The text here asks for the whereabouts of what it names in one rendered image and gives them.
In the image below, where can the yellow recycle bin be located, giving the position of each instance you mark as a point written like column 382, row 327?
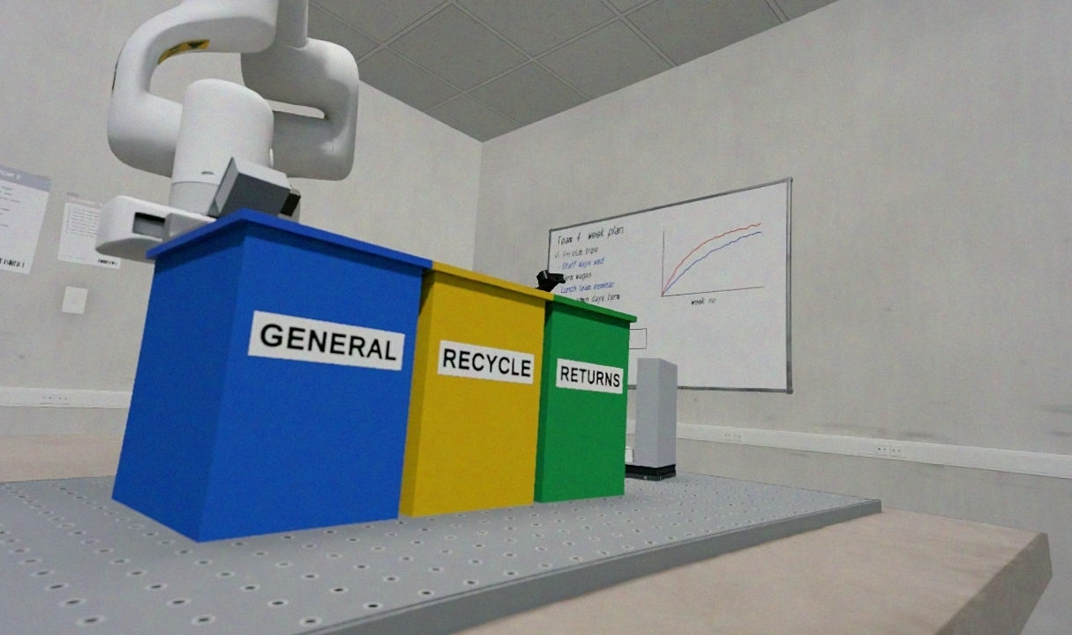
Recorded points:
column 474, row 400

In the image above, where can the blue waste bin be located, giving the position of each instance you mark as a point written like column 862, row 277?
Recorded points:
column 273, row 383

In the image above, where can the green returns bin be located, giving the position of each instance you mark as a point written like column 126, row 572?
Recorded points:
column 581, row 431

